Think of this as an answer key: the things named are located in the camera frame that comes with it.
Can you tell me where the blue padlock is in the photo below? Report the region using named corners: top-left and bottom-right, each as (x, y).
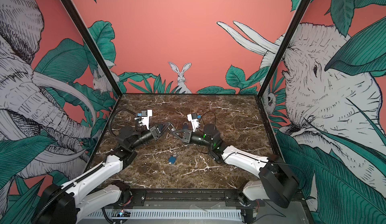
top-left (168, 156), bottom-right (177, 165)

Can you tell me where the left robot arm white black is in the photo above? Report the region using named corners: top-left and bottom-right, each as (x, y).
top-left (31, 122), bottom-right (175, 224)

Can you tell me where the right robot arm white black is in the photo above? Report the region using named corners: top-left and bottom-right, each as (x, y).
top-left (171, 124), bottom-right (300, 208)

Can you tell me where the small green circuit board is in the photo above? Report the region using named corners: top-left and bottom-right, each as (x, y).
top-left (112, 210), bottom-right (131, 218)

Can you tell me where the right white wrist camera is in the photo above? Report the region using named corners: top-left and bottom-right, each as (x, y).
top-left (187, 113), bottom-right (201, 132)

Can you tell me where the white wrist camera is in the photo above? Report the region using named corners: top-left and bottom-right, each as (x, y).
top-left (187, 113), bottom-right (201, 132)
top-left (135, 109), bottom-right (152, 130)

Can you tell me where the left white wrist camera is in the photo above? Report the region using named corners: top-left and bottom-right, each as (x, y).
top-left (135, 109), bottom-right (152, 130)

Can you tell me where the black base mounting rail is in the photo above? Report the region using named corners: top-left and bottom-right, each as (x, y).
top-left (90, 188), bottom-right (305, 208)

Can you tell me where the white slotted cable duct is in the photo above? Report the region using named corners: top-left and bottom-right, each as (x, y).
top-left (105, 209), bottom-right (242, 221)

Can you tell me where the left black frame post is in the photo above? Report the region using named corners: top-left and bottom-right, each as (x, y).
top-left (60, 0), bottom-right (123, 97)

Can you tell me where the black frame post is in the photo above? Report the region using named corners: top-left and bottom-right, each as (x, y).
top-left (60, 0), bottom-right (123, 97)
top-left (257, 0), bottom-right (311, 99)

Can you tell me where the right black frame post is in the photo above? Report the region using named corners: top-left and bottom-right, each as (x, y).
top-left (257, 0), bottom-right (311, 99)

